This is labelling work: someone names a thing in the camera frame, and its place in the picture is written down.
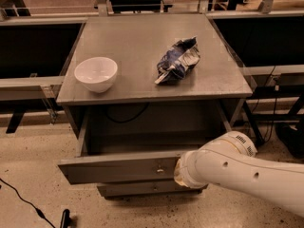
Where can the foam-covered gripper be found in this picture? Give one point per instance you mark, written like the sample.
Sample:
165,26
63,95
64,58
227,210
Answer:
189,172

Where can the grey top drawer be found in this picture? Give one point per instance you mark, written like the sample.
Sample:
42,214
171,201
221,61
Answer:
115,148

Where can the grey drawer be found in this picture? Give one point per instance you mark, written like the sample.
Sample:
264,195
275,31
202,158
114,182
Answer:
111,190
115,148

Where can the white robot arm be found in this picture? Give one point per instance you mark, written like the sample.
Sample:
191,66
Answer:
230,161

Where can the grey lower drawer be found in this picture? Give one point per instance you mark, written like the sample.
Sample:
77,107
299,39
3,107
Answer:
111,190

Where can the crumpled blue chip bag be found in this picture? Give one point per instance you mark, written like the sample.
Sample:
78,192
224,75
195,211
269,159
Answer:
177,60

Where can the black floor stand foot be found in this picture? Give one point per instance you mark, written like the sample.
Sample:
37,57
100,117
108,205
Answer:
65,220

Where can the white ceramic bowl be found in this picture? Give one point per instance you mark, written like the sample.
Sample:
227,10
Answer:
97,74

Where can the right metal rail frame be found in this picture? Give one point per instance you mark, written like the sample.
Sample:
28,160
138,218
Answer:
271,70

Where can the metal rail frame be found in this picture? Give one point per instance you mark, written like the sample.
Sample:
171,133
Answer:
30,88
271,70

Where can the left metal rail frame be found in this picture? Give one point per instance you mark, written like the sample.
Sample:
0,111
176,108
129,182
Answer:
30,88

